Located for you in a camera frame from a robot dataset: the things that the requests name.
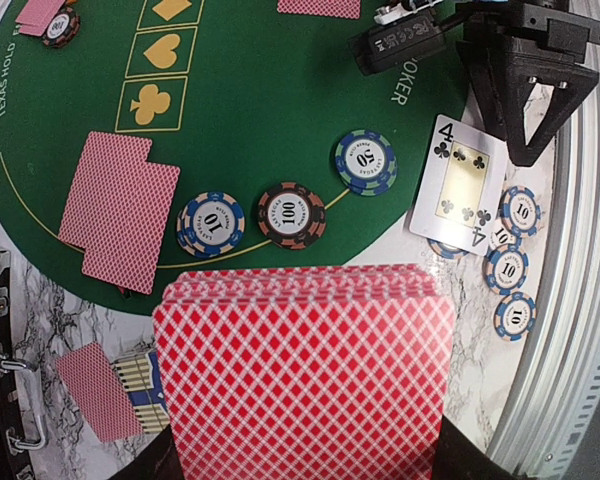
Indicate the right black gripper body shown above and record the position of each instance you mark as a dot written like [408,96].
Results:
[507,30]

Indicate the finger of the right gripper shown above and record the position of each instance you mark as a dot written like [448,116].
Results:
[524,100]

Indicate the teal chip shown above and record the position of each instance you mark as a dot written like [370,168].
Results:
[366,162]

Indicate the brown chip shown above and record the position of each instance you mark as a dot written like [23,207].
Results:
[292,216]
[63,28]

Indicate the blue chips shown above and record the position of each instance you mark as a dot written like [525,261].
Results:
[210,225]

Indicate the red playing card deck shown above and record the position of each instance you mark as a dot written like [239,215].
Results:
[325,382]

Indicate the scattered blue ten chip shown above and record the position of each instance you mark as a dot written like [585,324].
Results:
[515,316]
[501,236]
[520,213]
[505,269]

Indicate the round green poker mat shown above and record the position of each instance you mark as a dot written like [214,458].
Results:
[238,96]

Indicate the gold blue card box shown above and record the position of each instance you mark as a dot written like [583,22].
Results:
[141,379]

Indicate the stray red card on table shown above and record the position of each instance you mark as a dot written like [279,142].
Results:
[99,394]

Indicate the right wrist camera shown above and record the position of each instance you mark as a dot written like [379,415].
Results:
[403,30]

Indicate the front aluminium rail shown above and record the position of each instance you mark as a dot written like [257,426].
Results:
[557,387]

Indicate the chrome case handle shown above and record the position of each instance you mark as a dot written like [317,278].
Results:
[28,373]

